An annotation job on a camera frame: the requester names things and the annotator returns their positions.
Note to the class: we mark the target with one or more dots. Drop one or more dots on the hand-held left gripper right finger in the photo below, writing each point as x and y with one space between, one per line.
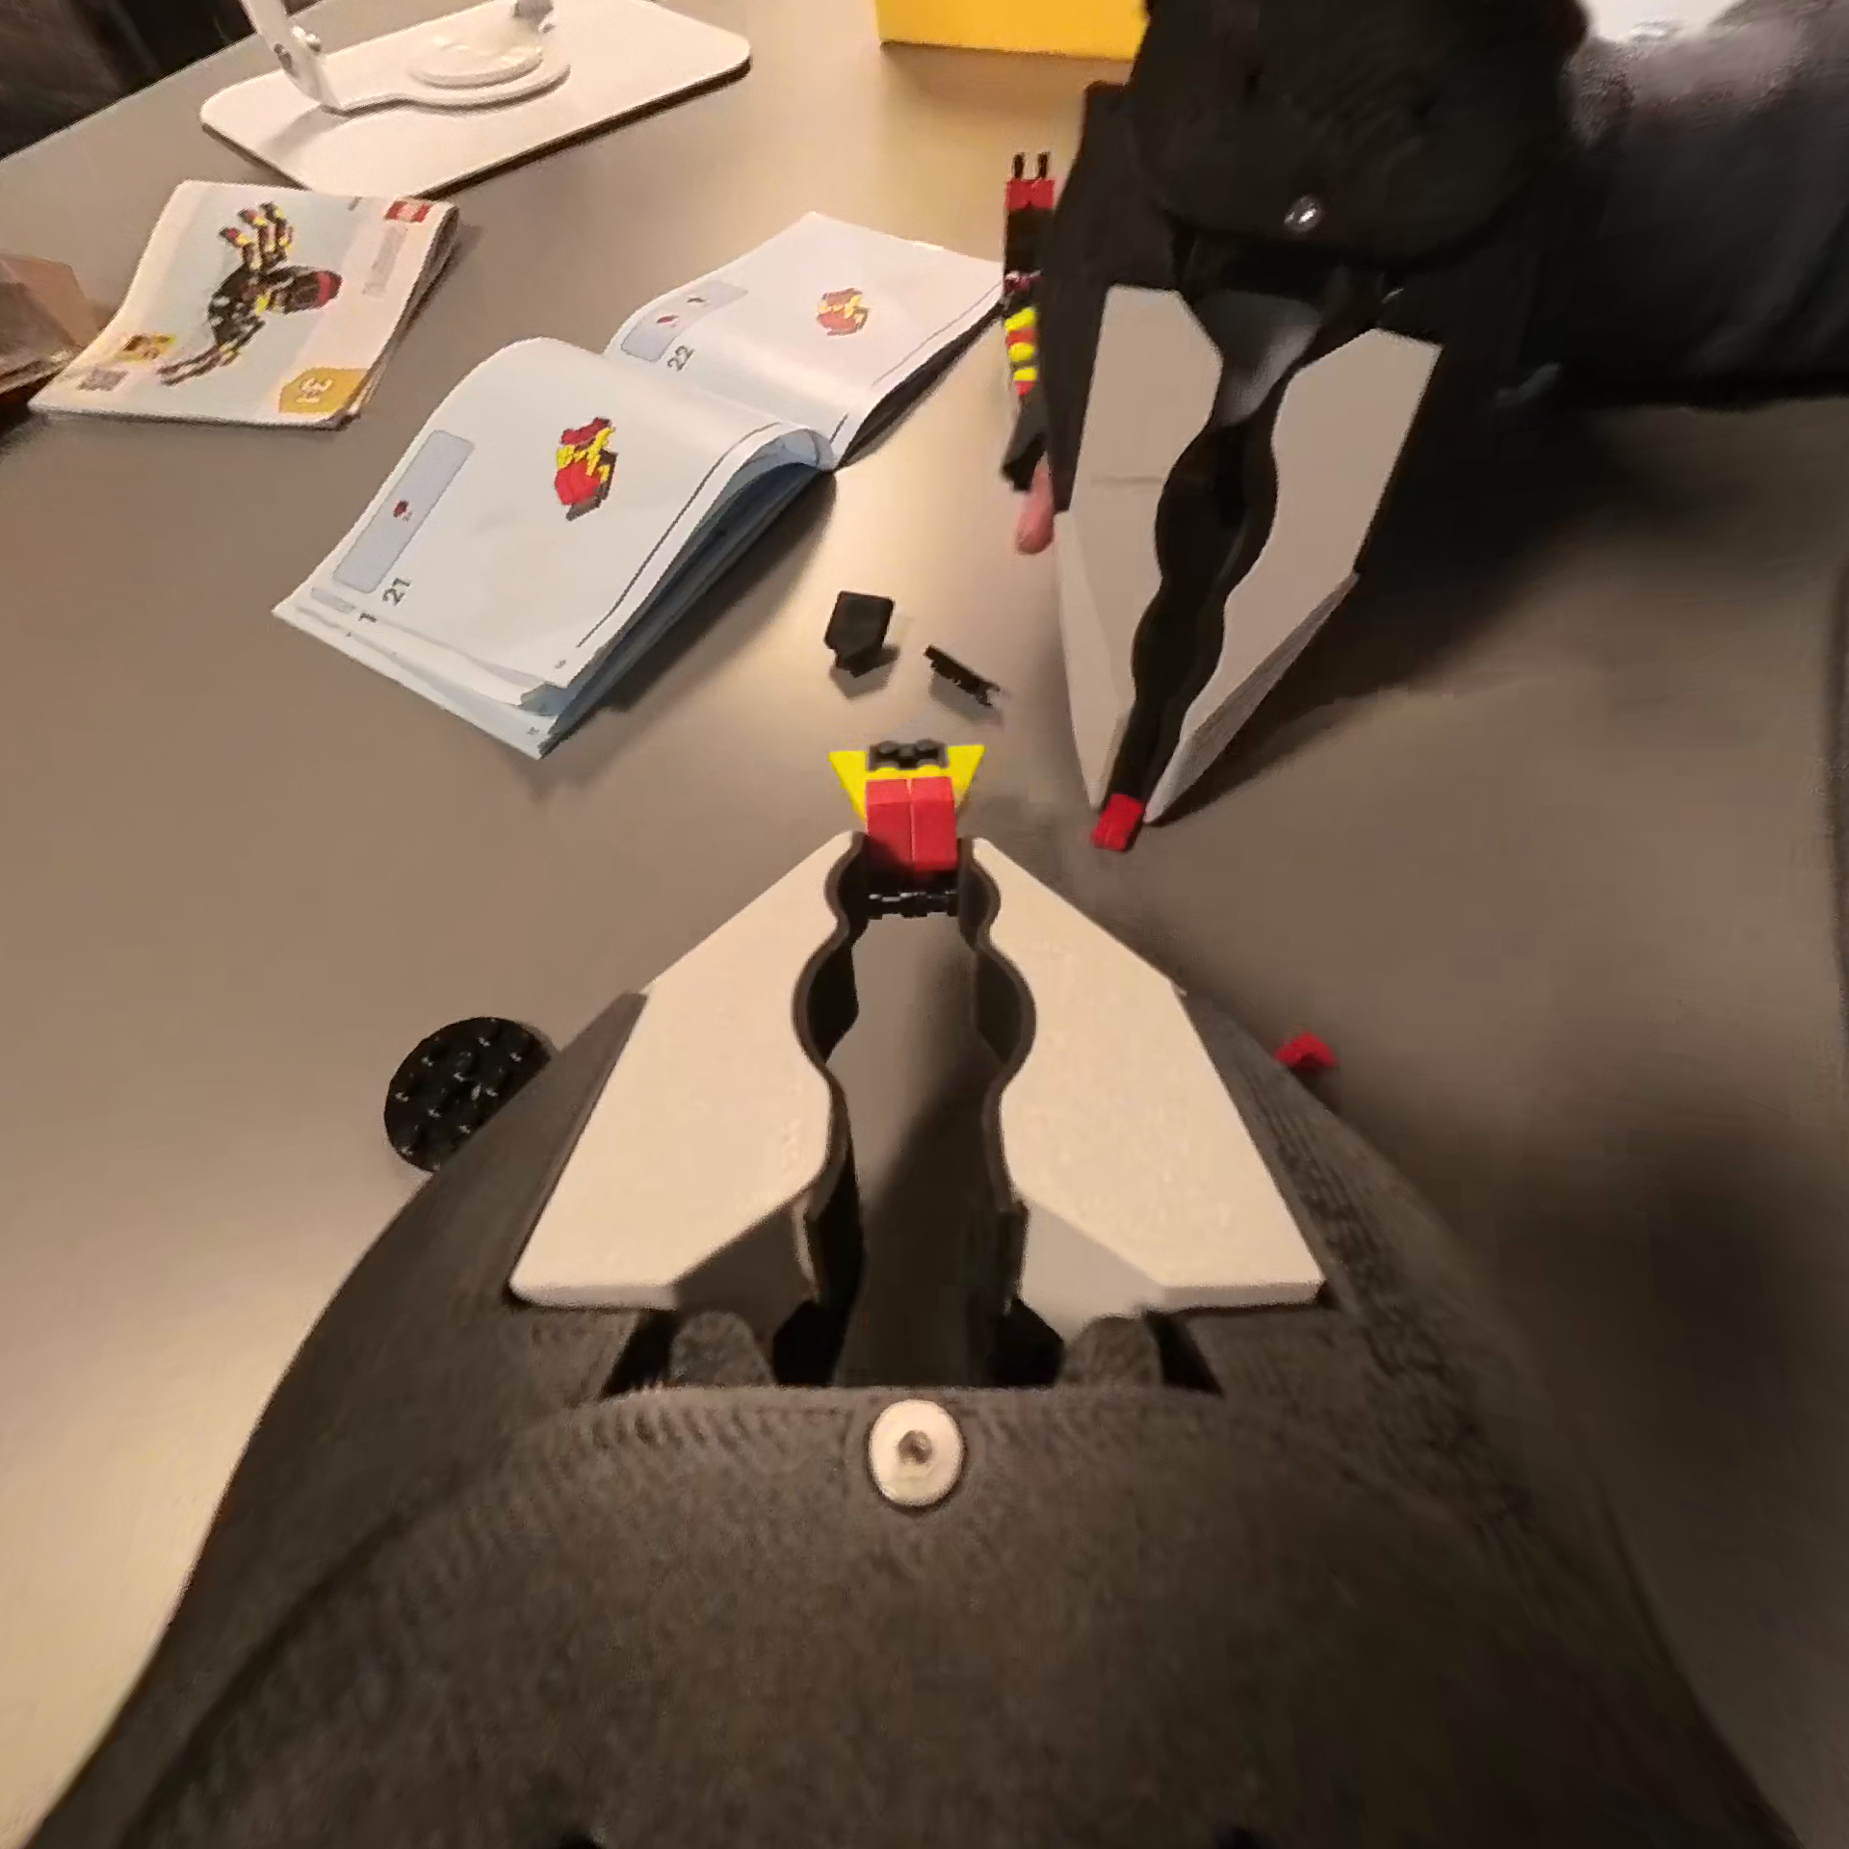
1155 1155

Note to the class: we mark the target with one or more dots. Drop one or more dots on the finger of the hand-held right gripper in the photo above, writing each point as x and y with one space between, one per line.
1120 433
1343 461

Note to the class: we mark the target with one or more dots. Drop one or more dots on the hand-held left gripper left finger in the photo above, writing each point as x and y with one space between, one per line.
666 1155

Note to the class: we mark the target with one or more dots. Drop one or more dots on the small red lego piece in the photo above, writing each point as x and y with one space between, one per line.
1120 821
1303 1054

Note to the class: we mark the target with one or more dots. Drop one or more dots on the yellow plastic bin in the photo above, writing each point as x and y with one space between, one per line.
1011 21

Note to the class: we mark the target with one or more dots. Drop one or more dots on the red yellow lego model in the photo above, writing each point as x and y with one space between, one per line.
911 816

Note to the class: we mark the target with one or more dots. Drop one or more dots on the person's right forearm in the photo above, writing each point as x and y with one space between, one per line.
1704 215

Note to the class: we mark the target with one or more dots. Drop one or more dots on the round black lego plate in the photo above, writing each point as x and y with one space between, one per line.
450 1097

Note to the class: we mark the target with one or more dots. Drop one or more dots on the flat black lego piece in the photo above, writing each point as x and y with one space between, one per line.
963 675

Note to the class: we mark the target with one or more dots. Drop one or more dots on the angular black lego piece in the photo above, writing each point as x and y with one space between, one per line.
860 628

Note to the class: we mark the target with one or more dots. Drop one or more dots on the orange cardboard lego box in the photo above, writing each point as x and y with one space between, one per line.
37 327

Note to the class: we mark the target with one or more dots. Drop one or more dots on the person's right hand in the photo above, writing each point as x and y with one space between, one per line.
1035 511

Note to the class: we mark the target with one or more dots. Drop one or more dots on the wooden book stand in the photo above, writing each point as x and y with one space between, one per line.
607 86

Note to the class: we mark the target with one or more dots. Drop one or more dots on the open instruction booklet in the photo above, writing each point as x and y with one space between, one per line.
507 550

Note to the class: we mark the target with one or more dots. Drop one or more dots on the white instruction leaflet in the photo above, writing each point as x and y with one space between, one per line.
216 318

